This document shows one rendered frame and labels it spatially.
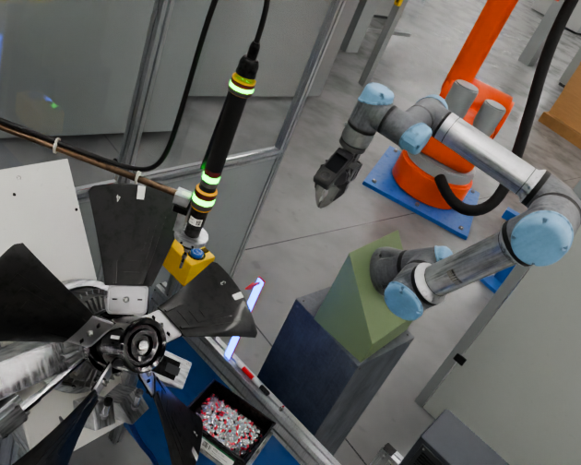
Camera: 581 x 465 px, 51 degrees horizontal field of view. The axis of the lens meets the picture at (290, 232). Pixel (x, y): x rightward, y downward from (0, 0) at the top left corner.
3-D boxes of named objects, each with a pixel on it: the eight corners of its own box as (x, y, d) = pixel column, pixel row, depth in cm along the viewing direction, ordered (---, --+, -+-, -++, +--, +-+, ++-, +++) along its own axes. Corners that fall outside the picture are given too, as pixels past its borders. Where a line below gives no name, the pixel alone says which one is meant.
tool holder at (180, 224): (160, 237, 121) (171, 199, 116) (170, 219, 127) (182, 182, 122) (202, 253, 122) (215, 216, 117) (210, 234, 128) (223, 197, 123)
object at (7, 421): (-3, 437, 120) (-13, 422, 119) (23, 416, 124) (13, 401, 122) (3, 440, 118) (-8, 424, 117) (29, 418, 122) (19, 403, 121)
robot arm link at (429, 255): (426, 276, 185) (467, 272, 176) (408, 299, 176) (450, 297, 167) (413, 242, 182) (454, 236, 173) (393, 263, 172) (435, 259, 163)
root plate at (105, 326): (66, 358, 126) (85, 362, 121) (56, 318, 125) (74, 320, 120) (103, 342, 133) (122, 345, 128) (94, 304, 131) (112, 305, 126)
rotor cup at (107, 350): (91, 383, 132) (125, 392, 124) (76, 321, 130) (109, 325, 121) (145, 357, 143) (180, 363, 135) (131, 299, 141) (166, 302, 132)
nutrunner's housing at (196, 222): (175, 248, 124) (243, 41, 99) (181, 238, 128) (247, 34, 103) (194, 255, 125) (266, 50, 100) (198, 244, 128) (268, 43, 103)
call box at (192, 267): (150, 258, 189) (158, 232, 184) (175, 250, 197) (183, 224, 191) (182, 291, 183) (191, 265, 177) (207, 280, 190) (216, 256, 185)
